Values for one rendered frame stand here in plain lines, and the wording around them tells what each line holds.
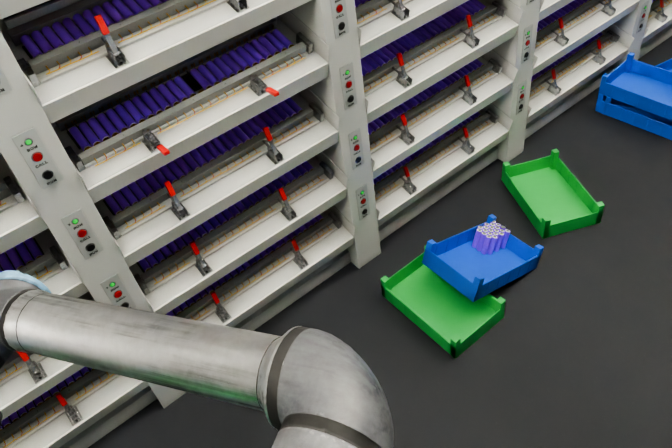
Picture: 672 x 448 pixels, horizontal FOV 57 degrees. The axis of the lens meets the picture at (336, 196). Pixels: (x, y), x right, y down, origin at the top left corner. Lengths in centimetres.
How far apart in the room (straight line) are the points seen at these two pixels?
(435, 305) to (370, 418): 125
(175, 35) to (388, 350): 103
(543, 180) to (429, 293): 63
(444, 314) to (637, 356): 51
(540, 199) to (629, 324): 52
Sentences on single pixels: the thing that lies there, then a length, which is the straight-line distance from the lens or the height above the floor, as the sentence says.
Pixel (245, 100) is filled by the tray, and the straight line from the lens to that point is 139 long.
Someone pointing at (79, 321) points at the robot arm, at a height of 89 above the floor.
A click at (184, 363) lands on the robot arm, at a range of 76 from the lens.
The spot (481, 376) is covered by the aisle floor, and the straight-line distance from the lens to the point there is 175.
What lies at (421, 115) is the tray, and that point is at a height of 38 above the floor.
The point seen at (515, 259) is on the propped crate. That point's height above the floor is 1.
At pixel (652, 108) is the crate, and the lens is 249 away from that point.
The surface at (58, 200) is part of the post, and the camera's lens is 129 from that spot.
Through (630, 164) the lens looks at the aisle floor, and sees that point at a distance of 238.
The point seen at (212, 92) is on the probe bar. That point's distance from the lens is 138.
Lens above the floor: 151
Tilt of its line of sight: 43 degrees down
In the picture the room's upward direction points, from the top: 9 degrees counter-clockwise
